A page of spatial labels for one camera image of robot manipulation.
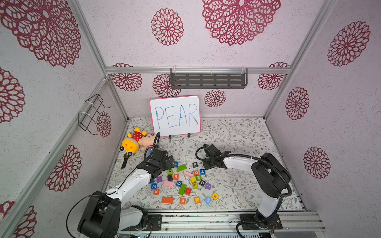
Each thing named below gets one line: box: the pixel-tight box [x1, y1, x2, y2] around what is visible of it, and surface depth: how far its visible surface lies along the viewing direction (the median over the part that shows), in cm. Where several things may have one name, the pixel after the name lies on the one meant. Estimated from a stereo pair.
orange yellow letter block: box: [194, 196, 201, 204], surface depth 81 cm
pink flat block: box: [163, 180, 175, 188], surface depth 87 cm
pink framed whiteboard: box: [149, 95, 202, 137], surface depth 105 cm
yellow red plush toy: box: [119, 127, 148, 157], surface depth 99 cm
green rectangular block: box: [177, 164, 188, 173], surface depth 94 cm
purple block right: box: [204, 183, 212, 190], surface depth 87 cm
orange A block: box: [180, 197, 187, 205], surface depth 81 cm
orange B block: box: [153, 188, 161, 195], surface depth 85 cm
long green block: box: [178, 183, 188, 196], surface depth 85 cm
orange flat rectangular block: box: [161, 196, 175, 204], surface depth 83 cm
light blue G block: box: [204, 196, 212, 205], surface depth 82 cm
